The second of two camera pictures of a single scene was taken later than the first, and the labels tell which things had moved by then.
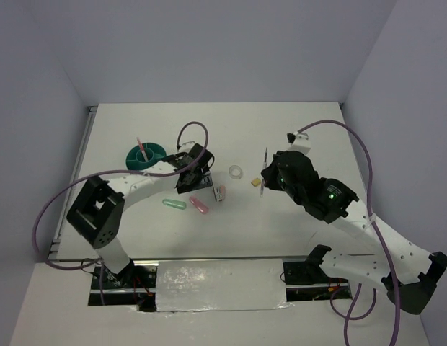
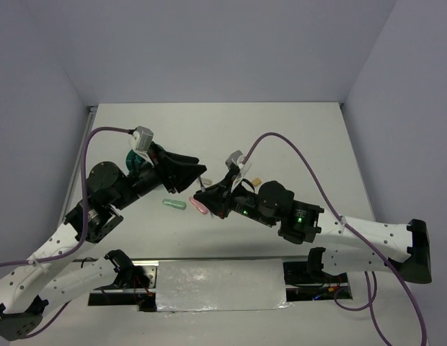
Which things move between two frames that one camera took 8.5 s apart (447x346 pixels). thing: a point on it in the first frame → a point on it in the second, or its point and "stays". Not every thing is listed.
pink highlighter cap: (200, 206) stays
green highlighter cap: (176, 204) stays
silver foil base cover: (220, 285) stays
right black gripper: (269, 175) → (216, 199)
